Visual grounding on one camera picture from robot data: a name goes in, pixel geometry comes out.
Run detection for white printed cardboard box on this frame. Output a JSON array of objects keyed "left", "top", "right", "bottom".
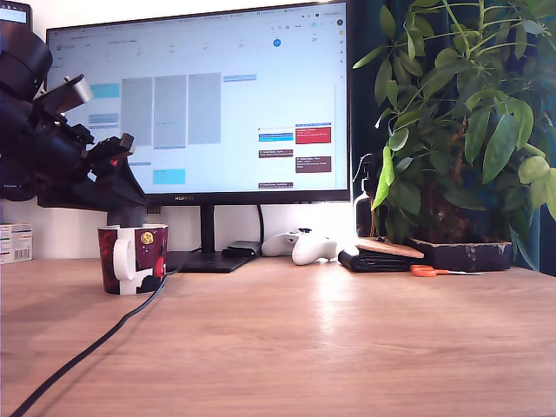
[{"left": 0, "top": 222, "right": 34, "bottom": 266}]

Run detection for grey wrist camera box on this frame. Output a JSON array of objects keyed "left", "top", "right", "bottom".
[{"left": 32, "top": 74, "right": 95, "bottom": 116}]

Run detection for black Huawei computer monitor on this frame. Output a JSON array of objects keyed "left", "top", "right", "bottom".
[{"left": 37, "top": 0, "right": 352, "bottom": 209}]

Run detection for round cork coaster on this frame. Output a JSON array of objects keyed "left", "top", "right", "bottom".
[{"left": 355, "top": 238, "right": 425, "bottom": 261}]

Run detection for red patterned coffee mug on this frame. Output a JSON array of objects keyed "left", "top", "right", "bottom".
[{"left": 96, "top": 223, "right": 170, "bottom": 297}]

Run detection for black monitor power cable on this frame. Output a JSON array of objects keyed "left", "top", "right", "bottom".
[{"left": 256, "top": 204, "right": 267, "bottom": 256}]

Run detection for dark vertical side monitor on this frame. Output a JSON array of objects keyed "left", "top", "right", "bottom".
[{"left": 0, "top": 0, "right": 35, "bottom": 202}]

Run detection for dark spray bottle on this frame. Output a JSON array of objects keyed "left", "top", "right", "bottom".
[{"left": 353, "top": 154, "right": 390, "bottom": 240}]

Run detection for white game controller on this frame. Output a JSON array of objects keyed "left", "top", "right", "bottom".
[{"left": 261, "top": 228, "right": 339, "bottom": 267}]

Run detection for small black hub box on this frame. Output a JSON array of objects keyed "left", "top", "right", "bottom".
[{"left": 222, "top": 241, "right": 262, "bottom": 259}]

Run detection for orange handled scissors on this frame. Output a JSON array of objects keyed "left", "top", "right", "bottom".
[{"left": 409, "top": 264, "right": 485, "bottom": 279}]

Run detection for black cable on table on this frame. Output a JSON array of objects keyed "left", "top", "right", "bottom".
[{"left": 8, "top": 251, "right": 192, "bottom": 417}]

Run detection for black monitor stand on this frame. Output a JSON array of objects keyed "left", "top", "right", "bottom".
[{"left": 163, "top": 203, "right": 258, "bottom": 275}]

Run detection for black leather wallet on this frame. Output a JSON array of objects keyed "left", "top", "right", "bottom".
[{"left": 337, "top": 248, "right": 425, "bottom": 275}]

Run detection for black rectangular planter box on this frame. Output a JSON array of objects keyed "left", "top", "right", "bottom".
[{"left": 407, "top": 236, "right": 514, "bottom": 273}]

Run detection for green leafy houseplant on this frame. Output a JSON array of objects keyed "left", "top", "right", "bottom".
[{"left": 352, "top": 0, "right": 556, "bottom": 271}]

